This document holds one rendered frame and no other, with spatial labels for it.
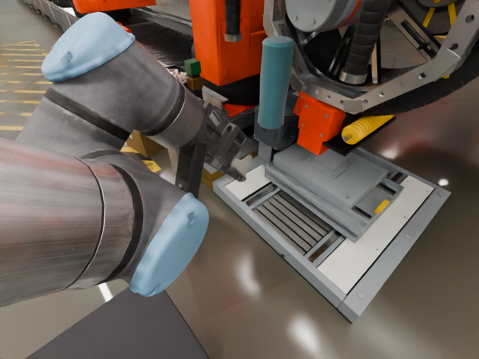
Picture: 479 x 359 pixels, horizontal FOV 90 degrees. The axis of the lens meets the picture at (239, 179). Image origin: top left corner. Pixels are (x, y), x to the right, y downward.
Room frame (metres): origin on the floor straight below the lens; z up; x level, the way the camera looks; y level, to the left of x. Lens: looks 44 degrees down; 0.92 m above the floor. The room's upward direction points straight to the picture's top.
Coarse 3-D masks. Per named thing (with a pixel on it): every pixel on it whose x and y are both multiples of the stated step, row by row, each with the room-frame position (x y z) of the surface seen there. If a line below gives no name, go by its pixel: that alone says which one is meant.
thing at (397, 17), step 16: (400, 0) 0.71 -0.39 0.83; (400, 16) 0.69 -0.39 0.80; (304, 32) 0.93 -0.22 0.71; (320, 32) 0.86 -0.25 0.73; (336, 32) 1.03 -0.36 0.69; (352, 32) 0.78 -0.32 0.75; (416, 32) 0.66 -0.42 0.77; (304, 48) 0.88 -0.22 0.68; (320, 48) 0.92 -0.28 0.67; (336, 48) 0.96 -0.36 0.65; (416, 48) 0.65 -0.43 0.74; (432, 48) 0.62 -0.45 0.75; (320, 64) 0.85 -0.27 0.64; (336, 64) 0.81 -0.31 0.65; (336, 80) 0.77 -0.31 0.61; (368, 80) 0.75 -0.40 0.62; (384, 80) 0.70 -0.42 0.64
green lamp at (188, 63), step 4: (188, 60) 0.82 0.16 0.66; (192, 60) 0.82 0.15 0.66; (196, 60) 0.82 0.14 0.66; (188, 64) 0.80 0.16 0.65; (192, 64) 0.80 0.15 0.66; (196, 64) 0.80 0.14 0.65; (188, 68) 0.80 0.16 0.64; (192, 68) 0.79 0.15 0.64; (196, 68) 0.80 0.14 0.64; (200, 68) 0.81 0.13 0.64; (188, 72) 0.80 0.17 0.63; (192, 72) 0.79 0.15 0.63; (196, 72) 0.80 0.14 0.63; (200, 72) 0.81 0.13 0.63
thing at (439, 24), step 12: (408, 0) 1.08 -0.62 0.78; (420, 0) 1.02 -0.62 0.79; (432, 0) 0.99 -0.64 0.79; (444, 0) 0.96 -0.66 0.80; (456, 0) 0.97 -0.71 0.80; (420, 12) 1.04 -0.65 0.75; (444, 12) 0.99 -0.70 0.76; (456, 12) 0.96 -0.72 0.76; (408, 24) 1.06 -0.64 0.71; (432, 24) 1.00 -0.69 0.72; (444, 24) 0.97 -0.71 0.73
